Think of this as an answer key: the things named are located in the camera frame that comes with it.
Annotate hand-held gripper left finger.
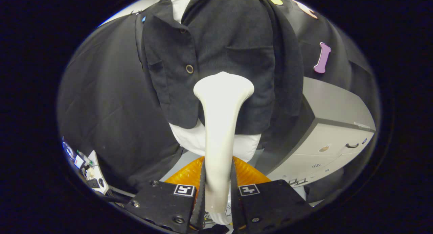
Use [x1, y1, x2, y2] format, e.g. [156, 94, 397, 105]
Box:
[123, 156, 206, 234]

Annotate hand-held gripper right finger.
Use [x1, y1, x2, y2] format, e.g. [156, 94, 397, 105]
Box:
[231, 156, 313, 234]

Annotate white shirt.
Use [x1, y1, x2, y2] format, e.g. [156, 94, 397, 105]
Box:
[168, 0, 263, 163]

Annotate white garment steamer head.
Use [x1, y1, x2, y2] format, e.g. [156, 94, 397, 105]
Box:
[193, 72, 255, 214]

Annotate black blazer jacket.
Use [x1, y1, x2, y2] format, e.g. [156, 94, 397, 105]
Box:
[140, 0, 305, 150]

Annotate white plastic device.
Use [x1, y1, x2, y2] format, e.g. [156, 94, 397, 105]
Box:
[89, 150, 109, 195]

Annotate grey cabinet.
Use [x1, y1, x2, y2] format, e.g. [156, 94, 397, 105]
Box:
[255, 77, 377, 202]

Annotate thick black cable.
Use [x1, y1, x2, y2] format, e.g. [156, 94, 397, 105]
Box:
[101, 188, 136, 205]

